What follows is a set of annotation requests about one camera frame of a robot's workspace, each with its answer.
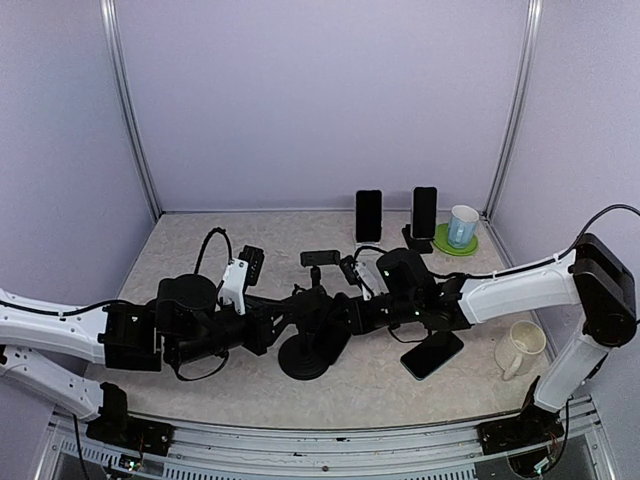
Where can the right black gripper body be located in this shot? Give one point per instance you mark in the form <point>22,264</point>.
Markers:
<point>370,323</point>

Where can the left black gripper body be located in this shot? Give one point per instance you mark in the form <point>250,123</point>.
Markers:
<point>255,340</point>

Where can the teal phone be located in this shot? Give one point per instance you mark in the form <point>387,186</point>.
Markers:
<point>431,354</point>

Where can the white folding phone stand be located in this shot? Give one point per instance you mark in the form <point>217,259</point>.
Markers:
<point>374,245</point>

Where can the black folding phone stand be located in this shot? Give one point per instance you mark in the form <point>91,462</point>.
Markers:
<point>422,246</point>

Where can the blue phone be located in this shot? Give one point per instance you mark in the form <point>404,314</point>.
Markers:
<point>332,336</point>

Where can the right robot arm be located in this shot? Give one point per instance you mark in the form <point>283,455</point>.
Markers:
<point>588,274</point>

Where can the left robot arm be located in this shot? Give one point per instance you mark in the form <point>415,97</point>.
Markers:
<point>189,319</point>

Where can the green saucer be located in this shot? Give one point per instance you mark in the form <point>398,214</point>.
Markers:
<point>440,241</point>

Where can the light blue mug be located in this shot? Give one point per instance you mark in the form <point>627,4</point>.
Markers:
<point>462,226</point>

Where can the cream ceramic mug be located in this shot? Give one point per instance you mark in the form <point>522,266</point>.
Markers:
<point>516,352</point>

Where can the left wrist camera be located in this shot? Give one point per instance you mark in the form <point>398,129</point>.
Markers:
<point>241,272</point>

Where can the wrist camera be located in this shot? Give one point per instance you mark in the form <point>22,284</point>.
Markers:
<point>358,274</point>
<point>241,272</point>

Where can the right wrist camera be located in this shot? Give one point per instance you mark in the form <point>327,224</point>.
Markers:
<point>358,274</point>

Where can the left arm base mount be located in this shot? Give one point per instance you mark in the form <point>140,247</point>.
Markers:
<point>130,430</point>

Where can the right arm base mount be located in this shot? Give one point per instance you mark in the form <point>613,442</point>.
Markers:
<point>531,426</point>

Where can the right aluminium frame post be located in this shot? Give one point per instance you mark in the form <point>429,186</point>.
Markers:
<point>516,111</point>

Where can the aluminium frame post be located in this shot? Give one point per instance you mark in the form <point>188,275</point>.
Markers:
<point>116,53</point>
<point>516,111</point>

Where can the left aluminium frame post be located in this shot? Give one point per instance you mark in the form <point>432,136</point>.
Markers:
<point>116,53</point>

